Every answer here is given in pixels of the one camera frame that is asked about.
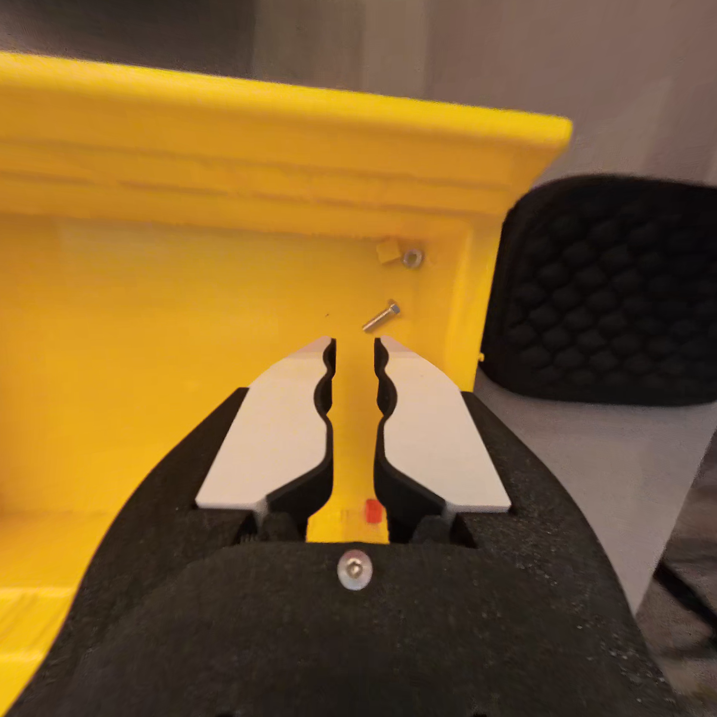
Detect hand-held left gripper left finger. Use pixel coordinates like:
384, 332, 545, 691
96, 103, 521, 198
195, 336, 337, 543

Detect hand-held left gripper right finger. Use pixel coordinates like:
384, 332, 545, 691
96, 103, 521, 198
373, 336, 513, 544

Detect silver hex bolt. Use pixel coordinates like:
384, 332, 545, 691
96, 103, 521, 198
361, 299, 401, 334

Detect black quilted case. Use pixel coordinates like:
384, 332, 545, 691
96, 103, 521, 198
481, 175, 717, 405

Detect yellow plastic bin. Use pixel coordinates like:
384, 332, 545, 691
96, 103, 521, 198
0, 52, 573, 695

